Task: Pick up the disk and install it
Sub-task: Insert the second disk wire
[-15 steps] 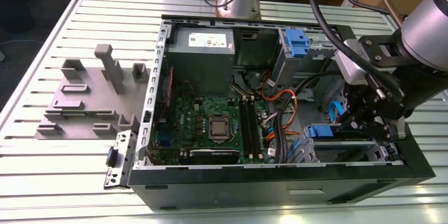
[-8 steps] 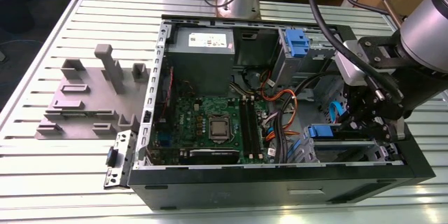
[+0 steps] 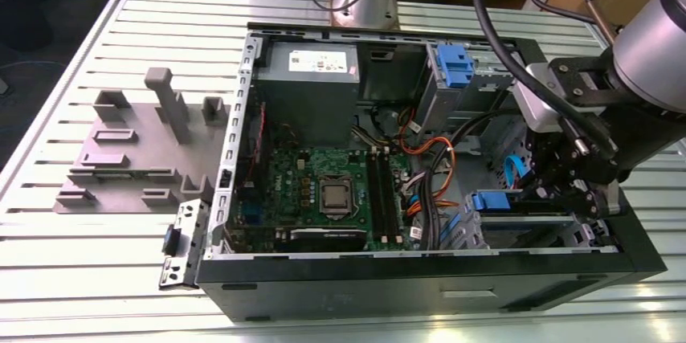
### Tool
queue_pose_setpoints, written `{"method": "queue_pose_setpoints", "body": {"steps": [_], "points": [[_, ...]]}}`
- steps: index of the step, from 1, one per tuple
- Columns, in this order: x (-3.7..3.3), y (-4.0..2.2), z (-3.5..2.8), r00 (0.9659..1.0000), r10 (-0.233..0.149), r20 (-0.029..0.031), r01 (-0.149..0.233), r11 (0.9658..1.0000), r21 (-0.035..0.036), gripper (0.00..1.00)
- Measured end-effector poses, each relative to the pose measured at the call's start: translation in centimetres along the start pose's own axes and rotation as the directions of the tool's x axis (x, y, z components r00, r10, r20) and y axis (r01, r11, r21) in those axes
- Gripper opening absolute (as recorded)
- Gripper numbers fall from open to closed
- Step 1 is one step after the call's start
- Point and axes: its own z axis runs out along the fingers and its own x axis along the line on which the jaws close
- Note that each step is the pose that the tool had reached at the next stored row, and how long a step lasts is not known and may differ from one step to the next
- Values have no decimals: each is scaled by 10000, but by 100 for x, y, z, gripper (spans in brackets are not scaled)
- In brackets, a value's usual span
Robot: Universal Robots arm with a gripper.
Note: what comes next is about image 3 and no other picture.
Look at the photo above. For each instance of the CPU socket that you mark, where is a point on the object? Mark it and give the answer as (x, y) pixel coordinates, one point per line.
(336, 215)

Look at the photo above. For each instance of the blue drive latch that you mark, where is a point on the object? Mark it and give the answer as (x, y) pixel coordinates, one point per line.
(453, 66)

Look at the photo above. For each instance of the metal disk bay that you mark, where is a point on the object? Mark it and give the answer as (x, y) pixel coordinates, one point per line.
(524, 220)

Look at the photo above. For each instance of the hard disk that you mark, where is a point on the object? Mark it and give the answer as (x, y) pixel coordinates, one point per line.
(489, 201)

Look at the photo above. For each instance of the green RAM stick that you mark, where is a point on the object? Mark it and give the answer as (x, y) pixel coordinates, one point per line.
(117, 176)

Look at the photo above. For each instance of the black RAM slot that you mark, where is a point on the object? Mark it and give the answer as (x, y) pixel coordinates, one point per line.
(391, 194)
(377, 194)

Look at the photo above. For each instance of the grey parts rack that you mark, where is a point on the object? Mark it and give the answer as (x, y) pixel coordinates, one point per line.
(144, 158)

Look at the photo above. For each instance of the black graphics card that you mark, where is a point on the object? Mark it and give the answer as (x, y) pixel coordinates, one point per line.
(326, 238)

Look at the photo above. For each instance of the black open PC case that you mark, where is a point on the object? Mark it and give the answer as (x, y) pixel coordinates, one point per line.
(407, 278)

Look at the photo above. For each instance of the silver CPU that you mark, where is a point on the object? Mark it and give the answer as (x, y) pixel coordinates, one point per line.
(336, 197)

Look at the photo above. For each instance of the grey power supply unit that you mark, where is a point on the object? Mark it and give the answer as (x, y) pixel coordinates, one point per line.
(310, 102)

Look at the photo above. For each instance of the metal optical drive cage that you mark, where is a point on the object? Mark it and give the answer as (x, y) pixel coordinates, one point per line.
(455, 106)

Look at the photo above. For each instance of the green motherboard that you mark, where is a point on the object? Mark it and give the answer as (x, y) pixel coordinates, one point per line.
(289, 182)

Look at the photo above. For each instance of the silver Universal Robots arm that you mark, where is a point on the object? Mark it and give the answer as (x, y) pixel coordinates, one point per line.
(375, 5)

